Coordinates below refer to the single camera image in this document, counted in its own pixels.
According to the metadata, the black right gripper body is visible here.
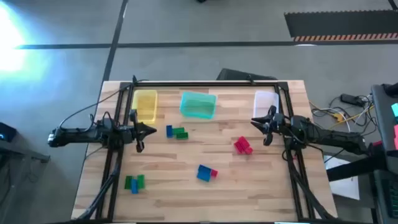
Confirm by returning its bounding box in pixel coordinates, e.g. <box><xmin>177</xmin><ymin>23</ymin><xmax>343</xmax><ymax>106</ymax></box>
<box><xmin>263</xmin><ymin>105</ymin><xmax>292</xmax><ymax>146</ymax></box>

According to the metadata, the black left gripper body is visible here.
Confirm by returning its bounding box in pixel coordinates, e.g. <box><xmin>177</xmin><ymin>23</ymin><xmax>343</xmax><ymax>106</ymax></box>
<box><xmin>123</xmin><ymin>108</ymin><xmax>146</xmax><ymax>153</ymax></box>

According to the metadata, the large blue toy brick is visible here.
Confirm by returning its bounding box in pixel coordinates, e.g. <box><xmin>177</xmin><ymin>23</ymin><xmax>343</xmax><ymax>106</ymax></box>
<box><xmin>196</xmin><ymin>164</ymin><xmax>213</xmax><ymax>183</ymax></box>

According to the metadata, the clear plastic bin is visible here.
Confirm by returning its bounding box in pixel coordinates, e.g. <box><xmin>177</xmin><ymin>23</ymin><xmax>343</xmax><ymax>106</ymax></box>
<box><xmin>253</xmin><ymin>90</ymin><xmax>280</xmax><ymax>118</ymax></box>

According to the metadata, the yellow translucent plastic bin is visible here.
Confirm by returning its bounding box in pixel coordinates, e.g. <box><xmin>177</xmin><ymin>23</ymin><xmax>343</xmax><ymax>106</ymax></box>
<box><xmin>131</xmin><ymin>89</ymin><xmax>159</xmax><ymax>124</ymax></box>

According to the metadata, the black flat floor object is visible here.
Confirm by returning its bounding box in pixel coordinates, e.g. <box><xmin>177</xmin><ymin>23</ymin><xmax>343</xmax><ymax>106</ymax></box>
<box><xmin>216</xmin><ymin>68</ymin><xmax>279</xmax><ymax>82</ymax></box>

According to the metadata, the teal translucent plastic bin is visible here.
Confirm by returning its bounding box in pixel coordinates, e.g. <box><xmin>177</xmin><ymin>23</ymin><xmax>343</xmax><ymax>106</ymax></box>
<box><xmin>179</xmin><ymin>91</ymin><xmax>217</xmax><ymax>120</ymax></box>

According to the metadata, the black power adapter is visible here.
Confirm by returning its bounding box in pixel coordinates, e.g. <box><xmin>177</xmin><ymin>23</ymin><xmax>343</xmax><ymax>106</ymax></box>
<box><xmin>340</xmin><ymin>93</ymin><xmax>366</xmax><ymax>106</ymax></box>

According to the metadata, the black stand bar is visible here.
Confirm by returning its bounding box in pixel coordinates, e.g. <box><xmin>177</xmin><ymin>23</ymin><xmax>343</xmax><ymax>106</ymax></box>
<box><xmin>326</xmin><ymin>154</ymin><xmax>389</xmax><ymax>183</ymax></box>

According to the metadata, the white paper sheet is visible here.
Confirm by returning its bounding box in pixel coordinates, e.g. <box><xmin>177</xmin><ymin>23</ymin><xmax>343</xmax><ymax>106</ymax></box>
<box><xmin>323</xmin><ymin>154</ymin><xmax>361</xmax><ymax>200</ymax></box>

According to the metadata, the grey side table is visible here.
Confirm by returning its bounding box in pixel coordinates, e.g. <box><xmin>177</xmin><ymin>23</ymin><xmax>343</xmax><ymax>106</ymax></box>
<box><xmin>371</xmin><ymin>83</ymin><xmax>398</xmax><ymax>175</ymax></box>

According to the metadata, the black hazard-striped floor mat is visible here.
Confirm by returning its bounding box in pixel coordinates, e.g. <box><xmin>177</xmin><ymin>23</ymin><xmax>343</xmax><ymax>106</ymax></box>
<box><xmin>284</xmin><ymin>9</ymin><xmax>398</xmax><ymax>42</ymax></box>

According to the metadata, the dark side desk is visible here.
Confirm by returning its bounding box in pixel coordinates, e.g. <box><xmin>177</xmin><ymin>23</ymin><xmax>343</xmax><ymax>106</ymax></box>
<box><xmin>0</xmin><ymin>121</ymin><xmax>51</xmax><ymax>224</ymax></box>

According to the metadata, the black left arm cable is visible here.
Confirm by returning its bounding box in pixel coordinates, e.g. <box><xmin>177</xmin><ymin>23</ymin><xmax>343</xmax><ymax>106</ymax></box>
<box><xmin>58</xmin><ymin>74</ymin><xmax>150</xmax><ymax>130</ymax></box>

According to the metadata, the yellow floor cable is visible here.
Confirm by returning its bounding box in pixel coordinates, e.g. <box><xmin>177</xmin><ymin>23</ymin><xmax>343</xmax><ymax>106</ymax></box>
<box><xmin>310</xmin><ymin>104</ymin><xmax>376</xmax><ymax>130</ymax></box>

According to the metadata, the black aluminium rig frame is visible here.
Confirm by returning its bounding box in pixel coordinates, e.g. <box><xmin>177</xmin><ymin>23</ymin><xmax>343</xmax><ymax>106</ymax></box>
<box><xmin>74</xmin><ymin>80</ymin><xmax>336</xmax><ymax>222</ymax></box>

